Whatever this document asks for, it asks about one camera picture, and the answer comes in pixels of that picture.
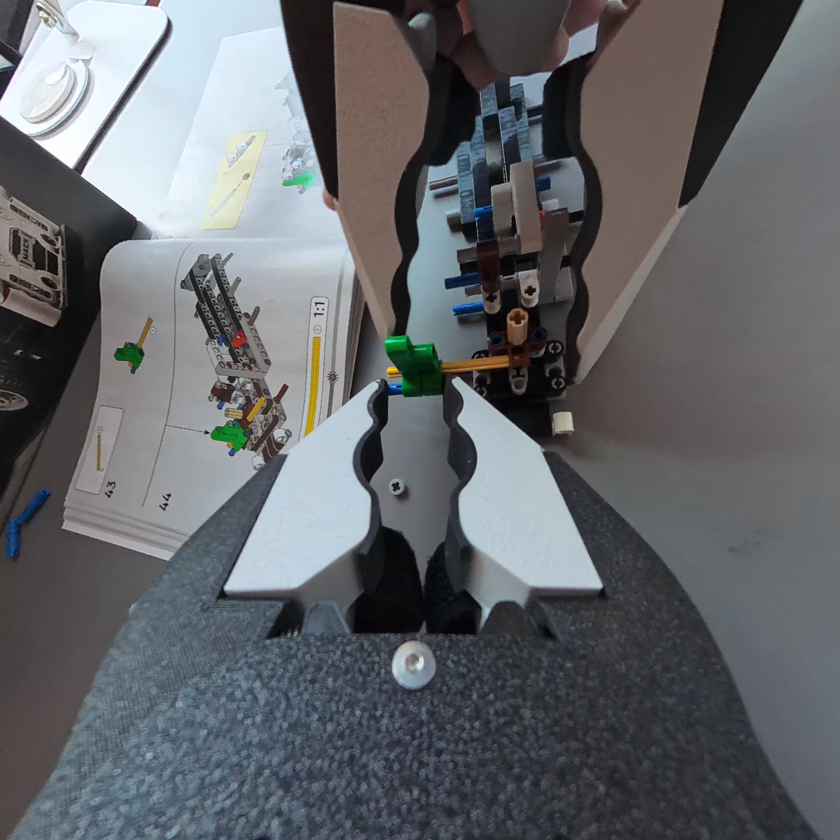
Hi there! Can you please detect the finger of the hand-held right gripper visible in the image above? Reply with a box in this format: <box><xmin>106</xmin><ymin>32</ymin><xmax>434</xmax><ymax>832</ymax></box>
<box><xmin>541</xmin><ymin>0</ymin><xmax>726</xmax><ymax>388</ymax></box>
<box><xmin>331</xmin><ymin>0</ymin><xmax>455</xmax><ymax>337</ymax></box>

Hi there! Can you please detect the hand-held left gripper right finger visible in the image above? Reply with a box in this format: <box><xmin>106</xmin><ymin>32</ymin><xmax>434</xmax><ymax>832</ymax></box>
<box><xmin>443</xmin><ymin>377</ymin><xmax>605</xmax><ymax>621</ymax></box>

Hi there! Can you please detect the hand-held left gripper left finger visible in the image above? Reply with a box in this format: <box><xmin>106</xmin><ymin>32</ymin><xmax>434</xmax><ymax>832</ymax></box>
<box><xmin>223</xmin><ymin>377</ymin><xmax>389</xmax><ymax>611</ymax></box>

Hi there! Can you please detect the lego truck chassis assembly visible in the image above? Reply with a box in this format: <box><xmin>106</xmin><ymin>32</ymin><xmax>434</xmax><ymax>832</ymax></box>
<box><xmin>430</xmin><ymin>75</ymin><xmax>578</xmax><ymax>437</ymax></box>

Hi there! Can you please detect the green lego piece yellow axle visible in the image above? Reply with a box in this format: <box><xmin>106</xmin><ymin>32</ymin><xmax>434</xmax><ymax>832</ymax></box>
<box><xmin>384</xmin><ymin>335</ymin><xmax>519</xmax><ymax>399</ymax></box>

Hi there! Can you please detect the lego instruction booklet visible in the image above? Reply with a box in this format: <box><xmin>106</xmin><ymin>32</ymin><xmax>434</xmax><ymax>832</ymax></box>
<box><xmin>62</xmin><ymin>29</ymin><xmax>368</xmax><ymax>562</ymax></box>

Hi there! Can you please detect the blue angled lego piece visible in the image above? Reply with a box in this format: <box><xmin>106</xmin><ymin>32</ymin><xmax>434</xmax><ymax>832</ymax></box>
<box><xmin>5</xmin><ymin>489</ymin><xmax>52</xmax><ymax>559</ymax></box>

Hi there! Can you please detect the lego set box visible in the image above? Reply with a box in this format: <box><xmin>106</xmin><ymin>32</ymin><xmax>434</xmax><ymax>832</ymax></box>
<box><xmin>0</xmin><ymin>115</ymin><xmax>139</xmax><ymax>500</ymax></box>

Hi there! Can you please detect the person's right hand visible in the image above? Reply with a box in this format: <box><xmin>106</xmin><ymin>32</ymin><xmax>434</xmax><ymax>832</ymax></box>
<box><xmin>449</xmin><ymin>29</ymin><xmax>572</xmax><ymax>89</ymax></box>

